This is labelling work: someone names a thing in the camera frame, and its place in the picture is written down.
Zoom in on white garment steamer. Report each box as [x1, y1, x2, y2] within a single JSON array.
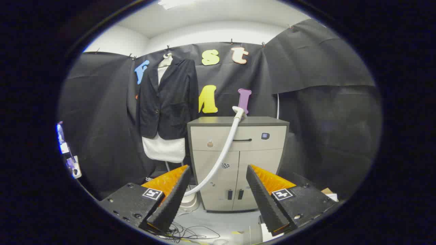
[[180, 106, 247, 212]]

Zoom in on white cluttered side table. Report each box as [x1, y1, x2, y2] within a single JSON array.
[[56, 121, 82, 179]]

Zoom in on grey beige cabinet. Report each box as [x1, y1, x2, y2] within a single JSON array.
[[187, 116, 290, 213]]

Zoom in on thin black floor cables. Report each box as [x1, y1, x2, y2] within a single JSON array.
[[150, 221, 222, 243]]

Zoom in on black backdrop cloth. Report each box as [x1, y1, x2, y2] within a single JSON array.
[[57, 19, 383, 201]]

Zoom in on black suit jacket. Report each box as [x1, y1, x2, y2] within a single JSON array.
[[136, 56, 199, 141]]

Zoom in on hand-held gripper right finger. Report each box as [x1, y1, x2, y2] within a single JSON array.
[[246, 165, 339, 237]]

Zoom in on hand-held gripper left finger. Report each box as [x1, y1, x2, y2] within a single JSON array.
[[99, 165, 192, 235]]

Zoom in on white mannequin torso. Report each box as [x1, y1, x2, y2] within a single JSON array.
[[141, 53, 186, 164]]

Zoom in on cardboard box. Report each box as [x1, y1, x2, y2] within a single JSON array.
[[320, 187, 339, 202]]

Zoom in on ceiling light panel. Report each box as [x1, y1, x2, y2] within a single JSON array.
[[158, 0, 197, 10]]

